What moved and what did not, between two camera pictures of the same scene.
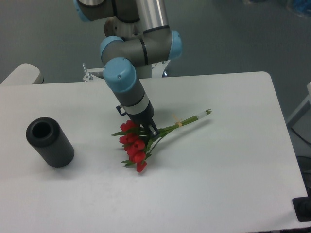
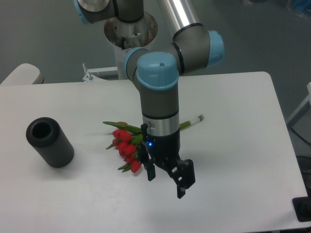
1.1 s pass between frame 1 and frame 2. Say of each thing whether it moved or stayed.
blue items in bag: stayed
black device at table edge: stayed
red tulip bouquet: moved
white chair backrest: stayed
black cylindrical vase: stayed
